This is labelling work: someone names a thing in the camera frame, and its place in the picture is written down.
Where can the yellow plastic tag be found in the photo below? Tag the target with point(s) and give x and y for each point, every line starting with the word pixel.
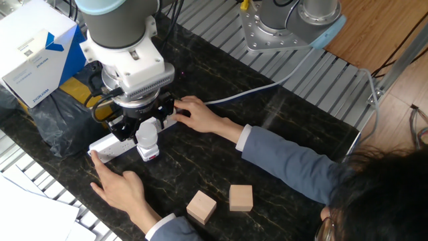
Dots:
pixel 244 4

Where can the white plug-in bulb holder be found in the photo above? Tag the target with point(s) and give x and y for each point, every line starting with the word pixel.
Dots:
pixel 148 154

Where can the white paper sheets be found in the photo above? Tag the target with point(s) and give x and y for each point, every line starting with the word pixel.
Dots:
pixel 26 214

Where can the thin metal-framed eyeglasses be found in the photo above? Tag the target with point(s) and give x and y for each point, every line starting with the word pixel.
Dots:
pixel 326 231

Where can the white and blue cardboard box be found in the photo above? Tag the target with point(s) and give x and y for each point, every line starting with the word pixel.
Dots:
pixel 33 33

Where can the silver robot mounting plate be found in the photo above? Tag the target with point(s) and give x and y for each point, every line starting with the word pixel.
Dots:
pixel 264 40

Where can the wooden cube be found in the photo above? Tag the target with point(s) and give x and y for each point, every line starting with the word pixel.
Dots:
pixel 201 207
pixel 240 198

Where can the aluminium frame post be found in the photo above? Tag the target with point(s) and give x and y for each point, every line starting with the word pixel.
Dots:
pixel 401 68

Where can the left arm in blue-grey sleeve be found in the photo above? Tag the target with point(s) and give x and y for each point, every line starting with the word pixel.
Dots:
pixel 174 231

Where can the white power strip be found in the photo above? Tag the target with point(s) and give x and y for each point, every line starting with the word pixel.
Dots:
pixel 110 147

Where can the white LED bulb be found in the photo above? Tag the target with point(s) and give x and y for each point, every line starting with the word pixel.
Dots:
pixel 146 135

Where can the person's dark-haired head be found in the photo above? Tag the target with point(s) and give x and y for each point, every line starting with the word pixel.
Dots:
pixel 384 201

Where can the person's right hand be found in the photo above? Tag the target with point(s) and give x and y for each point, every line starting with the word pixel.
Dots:
pixel 199 115

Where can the right arm in blue-grey sleeve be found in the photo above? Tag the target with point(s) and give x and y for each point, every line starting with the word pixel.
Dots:
pixel 287 160

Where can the person's left hand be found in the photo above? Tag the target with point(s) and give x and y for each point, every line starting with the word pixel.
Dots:
pixel 122 190

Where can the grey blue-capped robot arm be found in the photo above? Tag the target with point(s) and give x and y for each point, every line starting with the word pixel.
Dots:
pixel 117 26

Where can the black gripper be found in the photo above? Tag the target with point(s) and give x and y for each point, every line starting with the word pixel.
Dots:
pixel 140 112

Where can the black wrapped package yellow tape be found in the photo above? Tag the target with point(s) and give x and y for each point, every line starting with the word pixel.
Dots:
pixel 57 124

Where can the arm in blue-grey sleeve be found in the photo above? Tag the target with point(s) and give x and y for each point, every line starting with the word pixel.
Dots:
pixel 174 231
pixel 287 160

